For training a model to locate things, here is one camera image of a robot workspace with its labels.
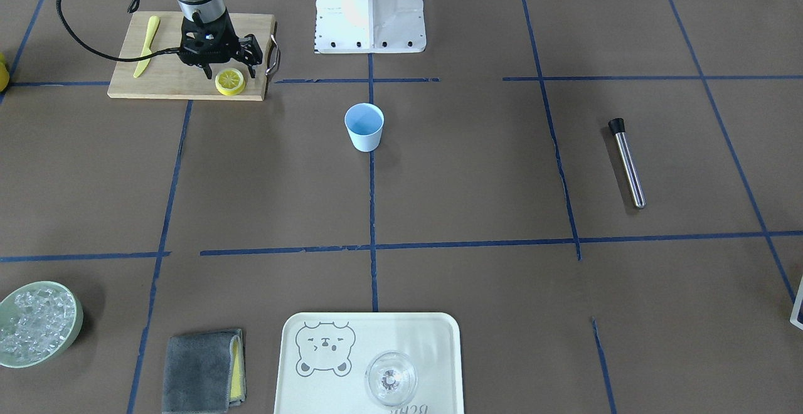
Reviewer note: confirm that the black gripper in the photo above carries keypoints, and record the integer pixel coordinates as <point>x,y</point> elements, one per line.
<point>249,49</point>

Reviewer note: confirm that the yellow lemon slice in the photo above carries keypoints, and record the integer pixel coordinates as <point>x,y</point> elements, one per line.
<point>229,82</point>

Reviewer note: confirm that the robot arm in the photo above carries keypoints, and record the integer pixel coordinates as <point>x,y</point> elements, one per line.
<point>198,11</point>

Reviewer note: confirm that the light blue cup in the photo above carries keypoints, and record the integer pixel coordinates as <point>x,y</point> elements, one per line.
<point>364,123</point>

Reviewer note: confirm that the yellow lemon at edge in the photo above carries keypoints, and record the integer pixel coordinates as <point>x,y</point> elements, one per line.
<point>5,76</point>

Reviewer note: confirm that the wooden cutting board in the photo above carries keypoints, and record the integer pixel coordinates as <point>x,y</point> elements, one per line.
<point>166,77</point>

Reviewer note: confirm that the yellow plastic knife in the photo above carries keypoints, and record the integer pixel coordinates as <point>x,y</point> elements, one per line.
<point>151,31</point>

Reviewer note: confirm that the cream bear tray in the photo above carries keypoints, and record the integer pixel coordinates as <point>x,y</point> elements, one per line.
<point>324,356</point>

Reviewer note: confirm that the grey folded cloth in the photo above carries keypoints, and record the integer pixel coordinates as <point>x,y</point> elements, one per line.
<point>204,372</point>

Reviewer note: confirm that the green bowl of ice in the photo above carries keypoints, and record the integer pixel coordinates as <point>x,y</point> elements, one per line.
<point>39,320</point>

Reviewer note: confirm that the clear glass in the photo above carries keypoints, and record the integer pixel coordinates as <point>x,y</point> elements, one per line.
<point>391,379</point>

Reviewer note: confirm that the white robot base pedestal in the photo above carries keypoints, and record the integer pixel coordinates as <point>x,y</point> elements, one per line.
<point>369,26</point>

